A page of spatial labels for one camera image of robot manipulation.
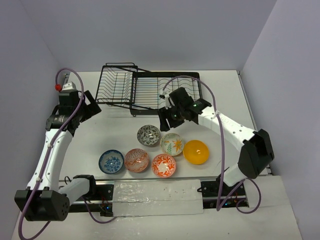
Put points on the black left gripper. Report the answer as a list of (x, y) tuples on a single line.
[(88, 107)]

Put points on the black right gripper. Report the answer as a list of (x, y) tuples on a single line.
[(163, 125)]

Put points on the grey leaf pattern bowl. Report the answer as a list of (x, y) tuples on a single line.
[(148, 135)]

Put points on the white orange flower bowl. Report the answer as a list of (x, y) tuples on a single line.
[(172, 144)]

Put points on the orange lattice pattern bowl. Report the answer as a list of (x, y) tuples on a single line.
[(136, 160)]

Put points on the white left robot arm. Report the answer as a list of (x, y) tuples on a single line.
[(43, 199)]

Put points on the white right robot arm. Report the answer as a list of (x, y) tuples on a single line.
[(255, 147)]

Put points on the orange floral pattern bowl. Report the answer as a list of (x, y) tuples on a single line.
[(163, 165)]

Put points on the yellow bowl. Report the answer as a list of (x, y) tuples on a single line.
[(196, 152)]

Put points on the blue pattern bowl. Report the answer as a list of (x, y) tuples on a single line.
[(111, 161)]

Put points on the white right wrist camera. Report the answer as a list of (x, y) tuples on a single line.
[(165, 96)]

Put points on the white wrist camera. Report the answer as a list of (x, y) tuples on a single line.
[(69, 86), (165, 96)]

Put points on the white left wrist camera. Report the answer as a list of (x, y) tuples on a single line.
[(69, 86)]

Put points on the black wire dish rack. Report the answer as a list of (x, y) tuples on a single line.
[(127, 86)]

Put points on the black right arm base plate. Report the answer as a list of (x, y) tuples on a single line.
[(209, 190)]

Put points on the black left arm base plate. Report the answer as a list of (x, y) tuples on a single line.
[(100, 195)]

